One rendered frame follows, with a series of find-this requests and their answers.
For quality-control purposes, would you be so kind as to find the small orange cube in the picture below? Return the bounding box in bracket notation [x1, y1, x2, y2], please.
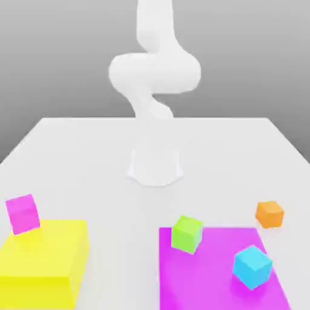
[255, 200, 285, 229]

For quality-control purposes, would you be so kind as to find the large yellow box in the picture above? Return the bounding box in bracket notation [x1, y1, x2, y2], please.
[0, 219, 90, 310]

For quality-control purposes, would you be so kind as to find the small cyan cube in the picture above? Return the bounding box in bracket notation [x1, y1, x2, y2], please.
[232, 244, 274, 291]

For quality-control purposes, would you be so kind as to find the small green cube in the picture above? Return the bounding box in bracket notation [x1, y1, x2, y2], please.
[171, 214, 203, 256]

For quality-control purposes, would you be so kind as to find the small magenta cube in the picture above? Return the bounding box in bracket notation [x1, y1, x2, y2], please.
[5, 193, 41, 236]

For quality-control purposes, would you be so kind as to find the large magenta box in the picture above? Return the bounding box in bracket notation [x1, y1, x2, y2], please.
[158, 226, 292, 310]

